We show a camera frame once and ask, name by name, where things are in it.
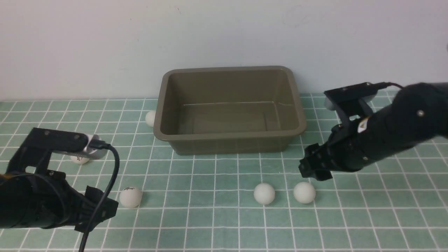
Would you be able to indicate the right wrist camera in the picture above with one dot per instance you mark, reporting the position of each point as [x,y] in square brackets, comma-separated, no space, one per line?
[351,101]

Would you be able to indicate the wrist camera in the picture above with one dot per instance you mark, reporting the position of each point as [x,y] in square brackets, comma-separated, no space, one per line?
[41,143]
[351,101]

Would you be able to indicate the white ball with red logo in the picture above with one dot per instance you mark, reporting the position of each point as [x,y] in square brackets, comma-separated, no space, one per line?
[79,160]

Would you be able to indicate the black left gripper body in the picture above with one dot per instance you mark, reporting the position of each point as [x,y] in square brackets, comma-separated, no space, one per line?
[84,211]

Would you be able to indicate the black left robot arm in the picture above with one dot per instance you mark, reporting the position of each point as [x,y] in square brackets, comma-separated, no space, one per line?
[44,201]

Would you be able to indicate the plain white ball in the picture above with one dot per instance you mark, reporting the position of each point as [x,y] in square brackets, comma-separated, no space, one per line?
[264,193]
[304,192]

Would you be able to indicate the green checkered tablecloth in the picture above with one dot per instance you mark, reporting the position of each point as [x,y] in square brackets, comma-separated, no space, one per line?
[206,203]

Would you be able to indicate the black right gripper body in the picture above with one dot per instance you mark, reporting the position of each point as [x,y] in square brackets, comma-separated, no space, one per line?
[338,153]

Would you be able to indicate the white ball with black print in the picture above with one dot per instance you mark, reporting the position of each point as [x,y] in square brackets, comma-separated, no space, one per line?
[130,197]

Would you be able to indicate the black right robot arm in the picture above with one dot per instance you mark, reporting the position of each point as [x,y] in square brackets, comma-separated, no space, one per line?
[417,114]

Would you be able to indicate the olive green plastic bin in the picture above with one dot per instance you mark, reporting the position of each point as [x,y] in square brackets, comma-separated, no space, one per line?
[228,110]

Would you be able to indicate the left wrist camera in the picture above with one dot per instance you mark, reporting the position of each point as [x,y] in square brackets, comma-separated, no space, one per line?
[41,143]

